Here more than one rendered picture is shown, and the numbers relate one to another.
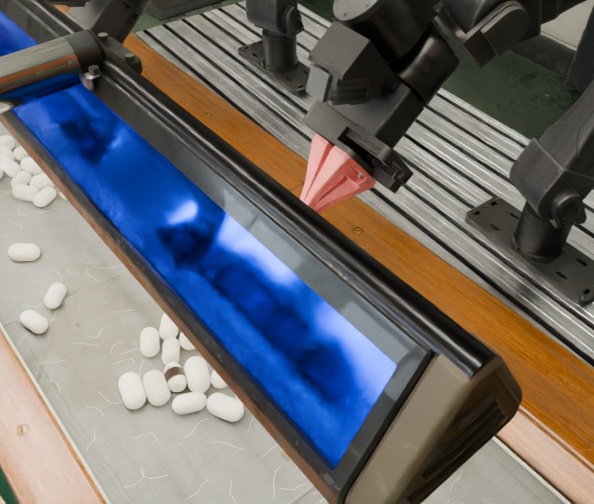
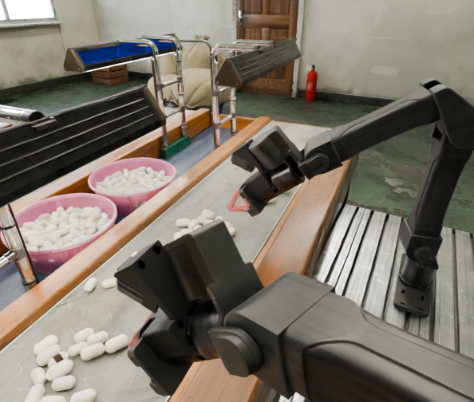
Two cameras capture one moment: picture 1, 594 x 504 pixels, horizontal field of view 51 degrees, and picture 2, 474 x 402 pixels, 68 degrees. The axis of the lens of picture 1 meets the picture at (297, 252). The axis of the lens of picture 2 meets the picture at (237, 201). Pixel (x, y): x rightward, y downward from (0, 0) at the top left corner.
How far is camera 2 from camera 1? 54 cm
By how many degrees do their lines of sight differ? 51
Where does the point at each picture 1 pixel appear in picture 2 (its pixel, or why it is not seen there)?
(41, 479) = not seen: outside the picture
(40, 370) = (63, 304)
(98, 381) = (57, 329)
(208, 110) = (287, 265)
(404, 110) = (167, 340)
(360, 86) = (137, 293)
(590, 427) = not seen: outside the picture
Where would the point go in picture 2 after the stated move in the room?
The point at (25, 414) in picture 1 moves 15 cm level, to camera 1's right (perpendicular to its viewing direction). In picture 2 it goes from (21, 310) to (19, 381)
